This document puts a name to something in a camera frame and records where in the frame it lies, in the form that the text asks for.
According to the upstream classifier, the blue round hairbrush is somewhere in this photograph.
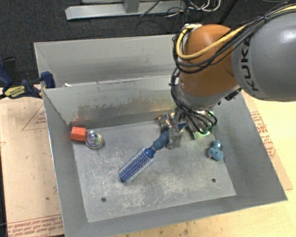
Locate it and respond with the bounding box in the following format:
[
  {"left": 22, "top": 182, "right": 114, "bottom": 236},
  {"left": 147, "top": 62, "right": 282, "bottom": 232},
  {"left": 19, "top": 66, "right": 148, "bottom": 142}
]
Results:
[{"left": 113, "top": 122, "right": 193, "bottom": 184}]

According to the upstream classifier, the brown cardboard board red print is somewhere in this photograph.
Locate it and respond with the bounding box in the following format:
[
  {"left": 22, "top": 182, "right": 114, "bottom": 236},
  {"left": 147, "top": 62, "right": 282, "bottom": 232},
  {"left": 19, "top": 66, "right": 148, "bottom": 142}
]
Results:
[{"left": 0, "top": 58, "right": 296, "bottom": 237}]

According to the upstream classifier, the grey metal bin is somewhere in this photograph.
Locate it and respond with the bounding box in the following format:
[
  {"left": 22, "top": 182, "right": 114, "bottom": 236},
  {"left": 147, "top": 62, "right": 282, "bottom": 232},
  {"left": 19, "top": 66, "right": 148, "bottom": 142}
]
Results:
[{"left": 33, "top": 17, "right": 291, "bottom": 237}]

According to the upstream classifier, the black cylinder on white bracket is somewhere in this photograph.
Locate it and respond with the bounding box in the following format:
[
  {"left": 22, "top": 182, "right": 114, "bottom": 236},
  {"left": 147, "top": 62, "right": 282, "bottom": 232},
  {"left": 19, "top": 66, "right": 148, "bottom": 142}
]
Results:
[{"left": 222, "top": 86, "right": 243, "bottom": 102}]

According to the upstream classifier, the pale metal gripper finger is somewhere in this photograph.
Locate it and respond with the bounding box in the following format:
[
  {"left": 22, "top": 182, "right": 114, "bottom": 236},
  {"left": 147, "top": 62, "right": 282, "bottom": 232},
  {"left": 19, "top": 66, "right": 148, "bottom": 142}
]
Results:
[
  {"left": 158, "top": 113, "right": 176, "bottom": 132},
  {"left": 164, "top": 130, "right": 184, "bottom": 151}
]

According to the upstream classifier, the orange block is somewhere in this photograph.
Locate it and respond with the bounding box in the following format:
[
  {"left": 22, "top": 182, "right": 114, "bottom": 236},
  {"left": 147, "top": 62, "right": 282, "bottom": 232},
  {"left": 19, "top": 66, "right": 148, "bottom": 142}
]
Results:
[{"left": 69, "top": 125, "right": 88, "bottom": 143}]

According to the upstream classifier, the shiny iridescent round top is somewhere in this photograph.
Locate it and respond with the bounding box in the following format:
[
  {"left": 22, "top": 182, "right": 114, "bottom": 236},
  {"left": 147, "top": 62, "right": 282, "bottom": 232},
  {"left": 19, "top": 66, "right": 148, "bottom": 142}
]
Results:
[{"left": 83, "top": 129, "right": 106, "bottom": 150}]

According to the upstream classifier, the blue toy animal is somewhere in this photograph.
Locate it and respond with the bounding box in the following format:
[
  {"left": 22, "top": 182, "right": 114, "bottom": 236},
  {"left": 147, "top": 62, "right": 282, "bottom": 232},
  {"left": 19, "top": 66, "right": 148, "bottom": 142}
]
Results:
[{"left": 206, "top": 139, "right": 225, "bottom": 163}]

